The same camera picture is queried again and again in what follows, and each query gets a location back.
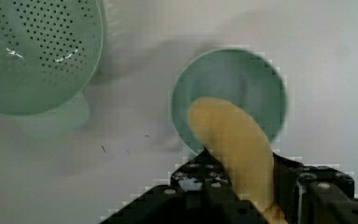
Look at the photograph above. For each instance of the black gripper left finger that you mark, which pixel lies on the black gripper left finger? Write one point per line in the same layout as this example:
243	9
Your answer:
199	192

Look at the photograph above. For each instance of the yellow peeled banana toy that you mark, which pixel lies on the yellow peeled banana toy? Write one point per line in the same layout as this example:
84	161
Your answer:
235	139

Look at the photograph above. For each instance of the green mug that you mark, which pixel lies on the green mug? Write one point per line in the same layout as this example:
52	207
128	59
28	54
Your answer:
239	76

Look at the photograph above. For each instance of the green perforated colander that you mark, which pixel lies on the green perforated colander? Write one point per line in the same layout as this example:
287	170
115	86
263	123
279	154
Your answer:
49	52

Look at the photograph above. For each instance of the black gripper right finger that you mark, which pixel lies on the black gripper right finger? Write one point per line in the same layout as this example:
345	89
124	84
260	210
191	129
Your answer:
314	194

